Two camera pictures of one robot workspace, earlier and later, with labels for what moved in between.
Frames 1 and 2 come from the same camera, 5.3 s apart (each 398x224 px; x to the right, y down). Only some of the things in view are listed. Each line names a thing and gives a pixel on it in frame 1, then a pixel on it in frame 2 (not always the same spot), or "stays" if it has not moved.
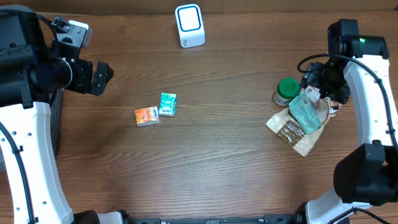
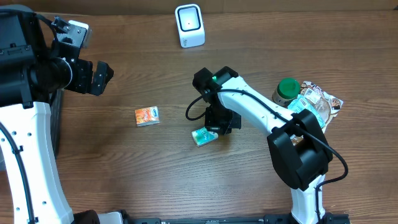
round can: [286, 89] stays
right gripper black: [313, 79] → [215, 126]
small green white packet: [167, 104] → [202, 136]
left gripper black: [86, 84] stays
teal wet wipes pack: [305, 112] stays
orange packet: [147, 116] stays
